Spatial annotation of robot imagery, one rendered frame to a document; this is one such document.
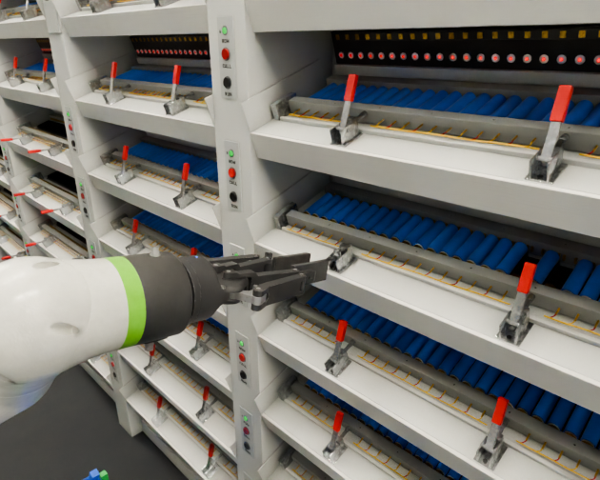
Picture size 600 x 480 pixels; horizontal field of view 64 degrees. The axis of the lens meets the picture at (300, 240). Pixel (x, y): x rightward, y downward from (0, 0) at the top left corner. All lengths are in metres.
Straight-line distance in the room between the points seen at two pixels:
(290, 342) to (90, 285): 0.51
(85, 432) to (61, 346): 1.51
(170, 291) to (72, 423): 1.54
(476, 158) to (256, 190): 0.38
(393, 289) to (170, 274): 0.33
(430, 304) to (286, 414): 0.48
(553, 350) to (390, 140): 0.32
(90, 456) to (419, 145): 1.53
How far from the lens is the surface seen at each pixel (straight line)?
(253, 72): 0.79
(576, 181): 0.55
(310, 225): 0.82
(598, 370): 0.61
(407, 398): 0.79
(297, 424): 1.02
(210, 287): 0.53
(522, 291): 0.60
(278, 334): 0.92
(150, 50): 1.37
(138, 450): 1.82
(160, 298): 0.49
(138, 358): 1.59
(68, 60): 1.40
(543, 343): 0.62
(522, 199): 0.55
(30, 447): 1.98
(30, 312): 0.44
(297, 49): 0.86
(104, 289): 0.47
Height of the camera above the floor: 1.25
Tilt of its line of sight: 22 degrees down
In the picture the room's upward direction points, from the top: straight up
